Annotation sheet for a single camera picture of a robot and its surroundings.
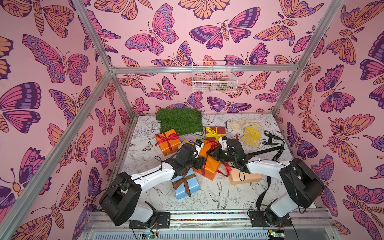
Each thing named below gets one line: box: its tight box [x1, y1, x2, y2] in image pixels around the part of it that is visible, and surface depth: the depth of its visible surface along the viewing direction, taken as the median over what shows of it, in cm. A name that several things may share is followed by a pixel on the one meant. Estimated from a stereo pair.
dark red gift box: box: [205, 126, 226, 143], surface depth 102 cm
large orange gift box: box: [193, 141, 221, 181], surface depth 84 cm
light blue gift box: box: [171, 167, 201, 199], surface depth 79 cm
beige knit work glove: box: [226, 117, 254, 135], surface depth 115 cm
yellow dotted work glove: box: [240, 122, 264, 148], surface depth 109 cm
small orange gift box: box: [155, 129, 181, 157], surface depth 99 cm
